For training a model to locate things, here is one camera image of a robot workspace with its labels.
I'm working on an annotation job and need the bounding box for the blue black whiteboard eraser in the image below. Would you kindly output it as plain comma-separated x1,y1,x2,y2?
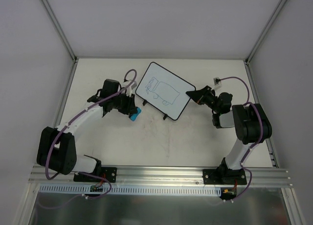
129,107,141,121

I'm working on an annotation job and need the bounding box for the white whiteboard black frame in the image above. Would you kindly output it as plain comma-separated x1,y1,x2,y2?
135,62,196,121

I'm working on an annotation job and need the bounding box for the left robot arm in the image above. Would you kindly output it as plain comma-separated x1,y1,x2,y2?
36,79,141,182

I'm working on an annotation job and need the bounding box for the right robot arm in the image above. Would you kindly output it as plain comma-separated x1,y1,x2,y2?
186,86,272,185

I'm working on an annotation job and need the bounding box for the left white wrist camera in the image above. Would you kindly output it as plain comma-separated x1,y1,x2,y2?
121,80,137,97

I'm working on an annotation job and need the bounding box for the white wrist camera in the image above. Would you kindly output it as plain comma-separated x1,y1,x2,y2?
121,80,137,97
212,77,222,90

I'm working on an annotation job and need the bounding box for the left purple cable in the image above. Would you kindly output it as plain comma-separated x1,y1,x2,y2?
45,68,137,200

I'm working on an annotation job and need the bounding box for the purple cable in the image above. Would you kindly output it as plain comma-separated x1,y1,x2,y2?
217,77,266,203
45,68,137,200

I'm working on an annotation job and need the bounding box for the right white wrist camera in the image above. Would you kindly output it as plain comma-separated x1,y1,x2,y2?
212,77,222,90

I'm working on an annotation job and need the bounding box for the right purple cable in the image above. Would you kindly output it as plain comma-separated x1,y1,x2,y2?
217,77,266,203

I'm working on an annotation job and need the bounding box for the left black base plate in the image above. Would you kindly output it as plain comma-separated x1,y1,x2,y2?
73,165,117,183

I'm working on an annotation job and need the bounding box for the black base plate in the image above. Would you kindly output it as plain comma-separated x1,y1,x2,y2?
202,168,247,185
73,165,117,183

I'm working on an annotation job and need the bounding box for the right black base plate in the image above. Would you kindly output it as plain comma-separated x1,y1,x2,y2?
202,168,247,185

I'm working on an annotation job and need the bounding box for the white slotted cable duct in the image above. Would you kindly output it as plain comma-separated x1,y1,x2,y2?
39,183,222,197

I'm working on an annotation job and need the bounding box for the aluminium mounting rail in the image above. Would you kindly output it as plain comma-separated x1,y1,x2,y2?
28,165,294,188

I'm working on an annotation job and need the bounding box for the right aluminium frame post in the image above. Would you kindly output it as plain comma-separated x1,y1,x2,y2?
245,0,288,65

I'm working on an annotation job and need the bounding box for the aluminium frame post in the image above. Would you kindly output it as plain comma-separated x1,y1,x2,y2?
39,0,77,62
245,0,288,65

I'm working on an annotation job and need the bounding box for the left aluminium frame post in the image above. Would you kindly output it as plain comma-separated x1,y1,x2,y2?
39,0,77,62

